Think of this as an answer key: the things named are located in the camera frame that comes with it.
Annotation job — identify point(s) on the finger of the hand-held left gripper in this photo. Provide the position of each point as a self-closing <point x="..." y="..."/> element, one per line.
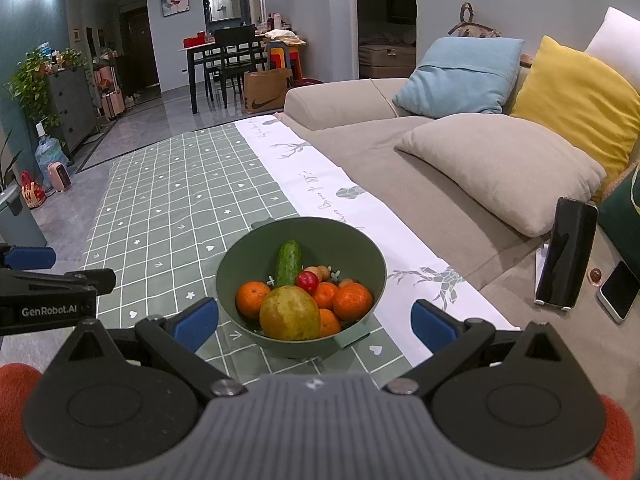
<point x="30" y="258"/>
<point x="75" y="280"/>

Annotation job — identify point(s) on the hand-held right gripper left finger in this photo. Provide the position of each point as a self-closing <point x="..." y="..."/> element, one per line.
<point x="195" y="325"/>

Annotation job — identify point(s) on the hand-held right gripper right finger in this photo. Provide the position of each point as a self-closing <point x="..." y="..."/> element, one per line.
<point x="432" y="325"/>

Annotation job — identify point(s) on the orange tangerine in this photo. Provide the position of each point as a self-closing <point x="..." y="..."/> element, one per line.
<point x="252" y="300"/>
<point x="330" y="323"/>
<point x="326" y="296"/>
<point x="354" y="302"/>

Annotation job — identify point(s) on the yellow-green pear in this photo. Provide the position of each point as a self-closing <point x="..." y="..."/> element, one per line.
<point x="289" y="315"/>

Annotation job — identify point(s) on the green colander bowl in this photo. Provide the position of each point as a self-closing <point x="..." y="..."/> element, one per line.
<point x="350" y="255"/>

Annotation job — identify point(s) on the small tan round produce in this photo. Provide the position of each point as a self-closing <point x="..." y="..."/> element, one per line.
<point x="324" y="272"/>
<point x="311" y="270"/>

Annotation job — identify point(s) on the small red apple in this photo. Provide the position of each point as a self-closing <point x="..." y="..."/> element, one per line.
<point x="307" y="282"/>

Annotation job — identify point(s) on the grey bin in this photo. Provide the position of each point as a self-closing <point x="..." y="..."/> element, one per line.
<point x="20" y="225"/>

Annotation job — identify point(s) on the red gift bag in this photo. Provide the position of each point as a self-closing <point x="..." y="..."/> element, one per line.
<point x="32" y="192"/>

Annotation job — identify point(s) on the pink space heater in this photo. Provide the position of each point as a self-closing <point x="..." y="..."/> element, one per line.
<point x="60" y="177"/>

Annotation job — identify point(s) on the orange fleece clothing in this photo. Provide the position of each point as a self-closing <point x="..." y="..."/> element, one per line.
<point x="15" y="410"/>

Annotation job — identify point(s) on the blue water bottle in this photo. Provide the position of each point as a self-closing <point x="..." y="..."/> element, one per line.
<point x="50" y="155"/>

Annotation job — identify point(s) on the green cucumber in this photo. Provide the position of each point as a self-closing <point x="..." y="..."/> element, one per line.
<point x="289" y="262"/>

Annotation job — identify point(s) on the green checked tablecloth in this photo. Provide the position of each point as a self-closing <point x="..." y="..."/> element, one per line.
<point x="165" y="200"/>

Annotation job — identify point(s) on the black smartphone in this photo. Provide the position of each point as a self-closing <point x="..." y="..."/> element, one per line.
<point x="565" y="250"/>

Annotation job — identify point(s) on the grey drawer cabinet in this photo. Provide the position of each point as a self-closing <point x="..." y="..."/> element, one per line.
<point x="70" y="105"/>

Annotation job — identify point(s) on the beige cushion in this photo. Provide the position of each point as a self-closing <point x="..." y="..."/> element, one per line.
<point x="500" y="170"/>

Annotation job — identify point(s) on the small brown round object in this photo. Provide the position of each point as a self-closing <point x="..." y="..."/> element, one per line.
<point x="595" y="276"/>

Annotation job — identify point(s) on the beige sofa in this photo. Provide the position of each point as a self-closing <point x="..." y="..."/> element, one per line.
<point x="375" y="160"/>

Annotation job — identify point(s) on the green trailing houseplant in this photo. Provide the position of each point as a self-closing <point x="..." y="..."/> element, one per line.
<point x="30" y="80"/>

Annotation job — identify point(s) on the pink suitcase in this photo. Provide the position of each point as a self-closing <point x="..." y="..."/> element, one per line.
<point x="111" y="97"/>

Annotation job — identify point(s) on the white smartphone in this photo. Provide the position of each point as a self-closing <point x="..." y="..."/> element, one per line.
<point x="620" y="292"/>

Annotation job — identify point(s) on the dark green cushion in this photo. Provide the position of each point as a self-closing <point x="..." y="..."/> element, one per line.
<point x="625" y="225"/>

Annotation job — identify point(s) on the dark wooden door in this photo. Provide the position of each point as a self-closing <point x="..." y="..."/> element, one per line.
<point x="140" y="50"/>

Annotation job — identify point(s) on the brown paper bag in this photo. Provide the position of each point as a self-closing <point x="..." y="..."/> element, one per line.
<point x="265" y="90"/>

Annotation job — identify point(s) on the light blue cushion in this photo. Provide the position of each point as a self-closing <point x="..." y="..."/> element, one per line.
<point x="460" y="75"/>

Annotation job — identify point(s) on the yellow cushion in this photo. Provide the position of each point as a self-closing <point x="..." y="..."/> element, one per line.
<point x="575" y="100"/>

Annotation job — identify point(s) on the red box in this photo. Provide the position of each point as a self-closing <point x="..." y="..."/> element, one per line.
<point x="194" y="41"/>

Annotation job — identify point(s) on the bed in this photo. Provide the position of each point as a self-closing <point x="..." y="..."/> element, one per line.
<point x="385" y="60"/>

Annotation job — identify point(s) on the dark dining table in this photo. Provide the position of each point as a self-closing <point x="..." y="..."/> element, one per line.
<point x="225" y="51"/>

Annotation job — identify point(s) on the stacked coloured plastic stools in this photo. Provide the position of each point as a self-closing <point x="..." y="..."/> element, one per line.
<point x="282" y="57"/>

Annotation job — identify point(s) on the black dining chair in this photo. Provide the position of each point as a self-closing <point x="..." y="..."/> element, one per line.
<point x="235" y="40"/>

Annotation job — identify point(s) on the tan handbag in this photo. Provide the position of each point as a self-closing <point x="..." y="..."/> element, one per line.
<point x="472" y="30"/>

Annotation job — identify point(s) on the cream cloth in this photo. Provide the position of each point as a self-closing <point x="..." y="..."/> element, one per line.
<point x="281" y="35"/>

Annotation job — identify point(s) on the white cushion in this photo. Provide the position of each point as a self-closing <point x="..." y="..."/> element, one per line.
<point x="620" y="35"/>

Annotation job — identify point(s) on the small wall frame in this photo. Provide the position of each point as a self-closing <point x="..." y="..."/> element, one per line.
<point x="76" y="34"/>

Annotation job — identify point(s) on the wall mirror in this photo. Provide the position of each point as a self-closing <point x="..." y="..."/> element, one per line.
<point x="225" y="2"/>

